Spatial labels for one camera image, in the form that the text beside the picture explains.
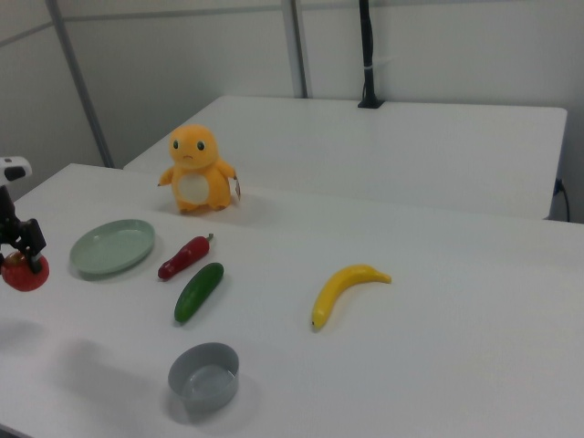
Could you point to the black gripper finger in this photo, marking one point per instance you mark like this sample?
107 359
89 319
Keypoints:
9 235
34 237

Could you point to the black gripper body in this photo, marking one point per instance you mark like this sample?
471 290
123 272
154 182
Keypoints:
5 205

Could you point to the red apple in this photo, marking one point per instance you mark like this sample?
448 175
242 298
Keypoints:
20 279

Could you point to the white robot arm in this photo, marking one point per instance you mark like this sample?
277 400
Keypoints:
13 163

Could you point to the grey bowl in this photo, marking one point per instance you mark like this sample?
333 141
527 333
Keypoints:
182 369

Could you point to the light green plate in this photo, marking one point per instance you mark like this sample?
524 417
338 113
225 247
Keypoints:
111 246

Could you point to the red chili pepper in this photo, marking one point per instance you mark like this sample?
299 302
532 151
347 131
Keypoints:
182 260

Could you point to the green cucumber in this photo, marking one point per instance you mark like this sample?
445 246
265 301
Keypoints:
198 292

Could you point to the orange plush toy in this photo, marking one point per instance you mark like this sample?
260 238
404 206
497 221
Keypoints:
196 159

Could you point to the yellow banana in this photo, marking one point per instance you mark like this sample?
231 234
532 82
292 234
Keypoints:
337 287

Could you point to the white side table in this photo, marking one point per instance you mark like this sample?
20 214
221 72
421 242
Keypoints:
365 150

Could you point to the black camera stand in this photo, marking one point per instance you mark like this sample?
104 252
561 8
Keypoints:
368 45

